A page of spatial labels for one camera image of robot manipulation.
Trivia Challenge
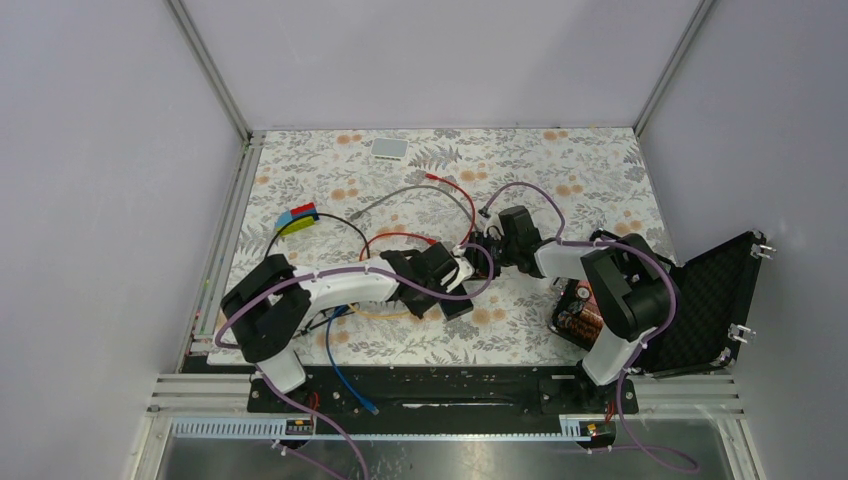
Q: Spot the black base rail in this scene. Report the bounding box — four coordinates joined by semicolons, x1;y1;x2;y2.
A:
288;366;639;435

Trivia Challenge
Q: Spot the black network switch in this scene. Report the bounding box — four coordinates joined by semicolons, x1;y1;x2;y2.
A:
439;299;474;321

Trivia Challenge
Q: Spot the black cable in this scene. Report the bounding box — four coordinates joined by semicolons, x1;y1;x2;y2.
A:
263;213;371;339

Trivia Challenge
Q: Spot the yellow cable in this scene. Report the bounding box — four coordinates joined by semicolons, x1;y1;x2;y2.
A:
347;303;415;321

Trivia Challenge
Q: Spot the floral table mat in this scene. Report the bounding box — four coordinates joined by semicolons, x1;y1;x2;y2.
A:
226;128;673;366

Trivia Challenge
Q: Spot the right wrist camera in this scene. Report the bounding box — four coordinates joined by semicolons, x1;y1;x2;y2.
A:
482;214;504;241

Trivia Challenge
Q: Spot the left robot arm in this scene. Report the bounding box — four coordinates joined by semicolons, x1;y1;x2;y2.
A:
220;243;473;411

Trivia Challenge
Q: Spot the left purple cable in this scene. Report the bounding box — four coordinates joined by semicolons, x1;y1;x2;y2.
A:
215;241;496;480

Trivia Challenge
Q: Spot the blue ethernet cable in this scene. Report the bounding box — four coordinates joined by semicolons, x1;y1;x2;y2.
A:
325;304;380;417

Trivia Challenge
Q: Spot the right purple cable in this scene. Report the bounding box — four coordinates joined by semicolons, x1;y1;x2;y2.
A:
482;182;700;475

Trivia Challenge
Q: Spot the grey ethernet cable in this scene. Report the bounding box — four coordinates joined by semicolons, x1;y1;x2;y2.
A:
347;185;475;223

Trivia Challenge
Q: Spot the black case with chips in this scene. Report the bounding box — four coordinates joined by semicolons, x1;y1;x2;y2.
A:
548;230;773;378

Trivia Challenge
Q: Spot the white small switch box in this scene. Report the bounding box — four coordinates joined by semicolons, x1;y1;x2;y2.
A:
370;138;409;160

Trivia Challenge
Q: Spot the purple cable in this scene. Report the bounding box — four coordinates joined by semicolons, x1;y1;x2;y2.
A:
482;182;700;475
215;241;496;480

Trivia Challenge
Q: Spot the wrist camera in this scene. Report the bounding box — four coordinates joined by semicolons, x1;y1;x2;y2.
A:
441;257;475;292
482;214;504;241

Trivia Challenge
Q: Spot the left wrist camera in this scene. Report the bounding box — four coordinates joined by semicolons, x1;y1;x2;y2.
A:
441;257;475;292

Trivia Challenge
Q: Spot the colourful toy brick stack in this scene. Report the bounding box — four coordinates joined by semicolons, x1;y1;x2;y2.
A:
274;202;319;236

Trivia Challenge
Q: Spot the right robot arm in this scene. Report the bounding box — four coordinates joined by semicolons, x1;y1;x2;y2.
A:
466;206;678;412

